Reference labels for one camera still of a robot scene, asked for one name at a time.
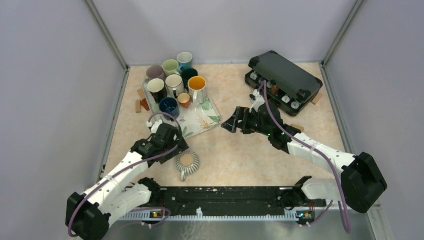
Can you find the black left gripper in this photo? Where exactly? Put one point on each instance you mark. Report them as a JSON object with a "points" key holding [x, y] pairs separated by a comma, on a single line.
{"points": [[179, 146]]}

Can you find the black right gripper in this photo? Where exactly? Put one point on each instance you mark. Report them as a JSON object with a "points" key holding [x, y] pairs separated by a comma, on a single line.
{"points": [[240, 114]]}

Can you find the striped grey white mug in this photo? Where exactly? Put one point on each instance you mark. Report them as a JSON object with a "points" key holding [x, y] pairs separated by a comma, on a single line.
{"points": [[187, 163]]}

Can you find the navy blue mug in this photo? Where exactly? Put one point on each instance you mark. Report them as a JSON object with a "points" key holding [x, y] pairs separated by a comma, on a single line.
{"points": [[170, 106]]}

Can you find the small orange mug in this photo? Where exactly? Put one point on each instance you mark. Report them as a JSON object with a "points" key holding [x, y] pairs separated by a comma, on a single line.
{"points": [[184, 99]]}

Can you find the clear floral glass jar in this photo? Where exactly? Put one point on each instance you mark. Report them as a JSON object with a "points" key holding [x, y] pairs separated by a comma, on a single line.
{"points": [[197, 90]]}

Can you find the black mug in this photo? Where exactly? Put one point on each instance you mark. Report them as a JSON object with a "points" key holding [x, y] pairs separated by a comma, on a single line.
{"points": [[157, 89]]}

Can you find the white ribbed mug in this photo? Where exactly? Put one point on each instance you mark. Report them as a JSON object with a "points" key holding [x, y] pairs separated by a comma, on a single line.
{"points": [[175, 85]]}

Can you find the dark green mug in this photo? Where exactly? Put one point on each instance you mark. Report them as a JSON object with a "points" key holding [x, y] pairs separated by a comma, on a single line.
{"points": [[187, 75]]}

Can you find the lilac purple mug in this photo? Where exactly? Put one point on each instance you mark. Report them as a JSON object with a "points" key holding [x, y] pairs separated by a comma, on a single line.
{"points": [[155, 72]]}

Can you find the light green mug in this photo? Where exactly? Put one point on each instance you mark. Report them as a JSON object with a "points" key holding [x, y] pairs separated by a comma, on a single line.
{"points": [[171, 67]]}

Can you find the light blue mug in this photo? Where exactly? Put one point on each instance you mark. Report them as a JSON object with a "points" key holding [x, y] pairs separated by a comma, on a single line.
{"points": [[185, 61]]}

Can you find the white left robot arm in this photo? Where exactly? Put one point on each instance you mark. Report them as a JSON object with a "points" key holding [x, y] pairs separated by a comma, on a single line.
{"points": [[89, 215]]}

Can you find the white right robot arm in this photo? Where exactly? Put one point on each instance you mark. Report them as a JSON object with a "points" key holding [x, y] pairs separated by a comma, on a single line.
{"points": [[357, 181]]}

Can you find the white floral tray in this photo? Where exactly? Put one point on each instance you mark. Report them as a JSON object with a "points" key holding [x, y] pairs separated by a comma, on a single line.
{"points": [[193, 120]]}

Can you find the wooden blocks beside tray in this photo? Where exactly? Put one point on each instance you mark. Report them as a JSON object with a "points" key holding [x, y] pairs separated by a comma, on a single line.
{"points": [[141, 103]]}

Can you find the black poker chip case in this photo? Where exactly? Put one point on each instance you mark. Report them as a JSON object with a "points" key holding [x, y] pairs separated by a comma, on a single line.
{"points": [[289, 87]]}

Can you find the wooden block behind case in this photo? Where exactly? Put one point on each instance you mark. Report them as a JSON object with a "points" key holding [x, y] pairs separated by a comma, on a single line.
{"points": [[317, 99]]}

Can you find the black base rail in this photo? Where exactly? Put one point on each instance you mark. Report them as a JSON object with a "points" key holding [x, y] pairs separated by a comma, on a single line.
{"points": [[231, 201]]}

